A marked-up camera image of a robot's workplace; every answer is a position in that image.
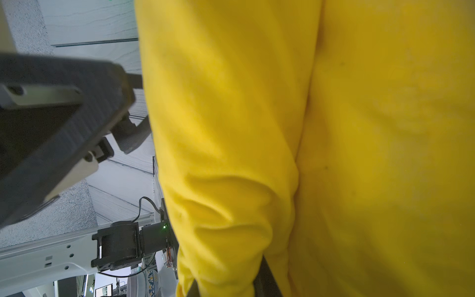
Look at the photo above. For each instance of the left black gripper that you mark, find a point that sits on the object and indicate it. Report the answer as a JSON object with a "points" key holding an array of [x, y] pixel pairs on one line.
{"points": [[54, 113]]}

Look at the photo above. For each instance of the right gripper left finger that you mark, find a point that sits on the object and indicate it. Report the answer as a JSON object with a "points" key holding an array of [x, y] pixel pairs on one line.
{"points": [[194, 290]]}

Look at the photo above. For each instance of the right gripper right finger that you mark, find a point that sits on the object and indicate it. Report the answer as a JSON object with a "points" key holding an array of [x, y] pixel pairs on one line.
{"points": [[265, 284]]}

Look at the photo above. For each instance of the yellow shorts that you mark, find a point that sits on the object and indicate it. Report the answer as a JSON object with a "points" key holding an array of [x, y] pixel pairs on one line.
{"points": [[333, 139]]}

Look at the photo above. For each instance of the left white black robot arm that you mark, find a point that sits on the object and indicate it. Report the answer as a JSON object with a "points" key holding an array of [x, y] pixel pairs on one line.
{"points": [[122, 244]]}

